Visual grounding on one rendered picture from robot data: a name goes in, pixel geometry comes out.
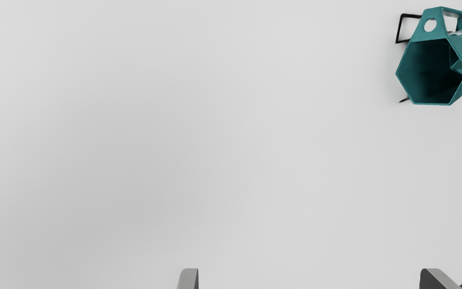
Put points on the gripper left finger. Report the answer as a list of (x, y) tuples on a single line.
[(188, 279)]

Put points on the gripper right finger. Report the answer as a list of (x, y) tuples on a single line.
[(439, 281)]

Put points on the teal faceted mug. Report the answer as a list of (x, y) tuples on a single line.
[(429, 70)]

